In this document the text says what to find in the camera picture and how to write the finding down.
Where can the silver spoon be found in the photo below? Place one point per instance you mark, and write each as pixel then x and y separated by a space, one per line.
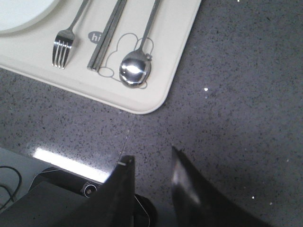
pixel 136 65

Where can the silver fork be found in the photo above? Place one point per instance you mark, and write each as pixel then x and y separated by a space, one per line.
pixel 64 39

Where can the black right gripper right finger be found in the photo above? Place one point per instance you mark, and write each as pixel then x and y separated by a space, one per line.
pixel 197 203

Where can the silver chopstick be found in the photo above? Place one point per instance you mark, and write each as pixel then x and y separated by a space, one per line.
pixel 101 40
pixel 107 40

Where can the beige rabbit serving tray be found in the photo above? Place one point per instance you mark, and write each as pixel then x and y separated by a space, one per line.
pixel 29 51

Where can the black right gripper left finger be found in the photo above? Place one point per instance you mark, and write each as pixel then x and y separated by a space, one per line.
pixel 111 205

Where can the white round plate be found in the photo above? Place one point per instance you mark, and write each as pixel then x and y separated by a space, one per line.
pixel 16 15

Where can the black front camera device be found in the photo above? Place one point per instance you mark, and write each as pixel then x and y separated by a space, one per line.
pixel 46 204

